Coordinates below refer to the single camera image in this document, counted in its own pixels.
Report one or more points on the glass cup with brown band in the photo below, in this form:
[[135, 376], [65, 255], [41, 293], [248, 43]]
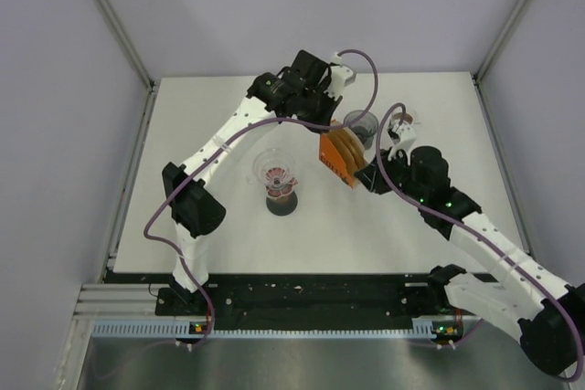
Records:
[[408, 117]]

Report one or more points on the aluminium frame rail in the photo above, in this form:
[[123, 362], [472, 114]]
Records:
[[114, 301]]

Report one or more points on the orange coffee filter box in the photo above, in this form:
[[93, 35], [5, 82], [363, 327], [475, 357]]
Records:
[[332, 159]]

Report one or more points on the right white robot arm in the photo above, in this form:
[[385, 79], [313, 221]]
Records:
[[553, 339]]

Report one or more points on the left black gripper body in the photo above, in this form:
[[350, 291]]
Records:
[[318, 104]]

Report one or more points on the glass carafe with red rim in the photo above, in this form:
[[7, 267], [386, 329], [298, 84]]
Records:
[[281, 198]]

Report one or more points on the clear glass dripper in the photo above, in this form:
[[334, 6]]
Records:
[[275, 170]]

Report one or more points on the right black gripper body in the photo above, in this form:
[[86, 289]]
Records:
[[394, 163]]

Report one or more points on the grey slotted cable duct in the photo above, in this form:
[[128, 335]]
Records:
[[187, 330]]

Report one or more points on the grey smoked plastic dripper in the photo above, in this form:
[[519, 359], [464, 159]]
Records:
[[364, 125]]

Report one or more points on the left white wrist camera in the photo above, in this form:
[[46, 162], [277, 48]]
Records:
[[342, 76]]

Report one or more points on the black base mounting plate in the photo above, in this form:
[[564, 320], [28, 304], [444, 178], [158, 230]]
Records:
[[303, 302]]

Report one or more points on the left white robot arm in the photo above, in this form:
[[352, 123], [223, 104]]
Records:
[[192, 186]]

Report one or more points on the brown paper coffee filters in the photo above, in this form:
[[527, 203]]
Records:
[[350, 149]]

